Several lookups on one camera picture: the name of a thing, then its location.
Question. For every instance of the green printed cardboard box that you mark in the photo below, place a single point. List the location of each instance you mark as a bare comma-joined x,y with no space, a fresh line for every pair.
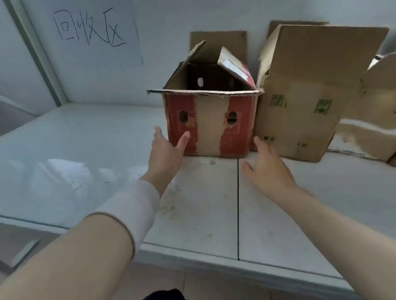
301,81

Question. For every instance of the white wrist sleeve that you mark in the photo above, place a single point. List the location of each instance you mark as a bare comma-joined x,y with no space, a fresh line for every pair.
135,212

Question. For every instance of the person's left hand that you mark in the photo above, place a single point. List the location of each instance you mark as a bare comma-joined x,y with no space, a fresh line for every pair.
163,160

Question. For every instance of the white handwritten paper sign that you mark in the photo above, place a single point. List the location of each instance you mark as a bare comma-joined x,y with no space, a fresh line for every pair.
78,55

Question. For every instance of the glossy taped cardboard box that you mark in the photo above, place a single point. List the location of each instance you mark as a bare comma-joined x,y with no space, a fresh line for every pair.
377,124

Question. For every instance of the white metal shelf rack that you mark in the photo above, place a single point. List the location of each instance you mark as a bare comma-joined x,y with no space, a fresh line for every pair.
33,47

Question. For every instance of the red printed cardboard box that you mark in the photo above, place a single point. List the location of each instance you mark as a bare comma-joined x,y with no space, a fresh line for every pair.
209,120

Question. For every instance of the person's right forearm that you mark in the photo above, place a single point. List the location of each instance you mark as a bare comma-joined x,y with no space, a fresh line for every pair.
341,243

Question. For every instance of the person's left forearm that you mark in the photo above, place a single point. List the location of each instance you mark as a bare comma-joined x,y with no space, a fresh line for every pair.
58,270

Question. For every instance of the person's right hand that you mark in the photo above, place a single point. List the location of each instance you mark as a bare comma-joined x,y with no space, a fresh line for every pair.
269,174

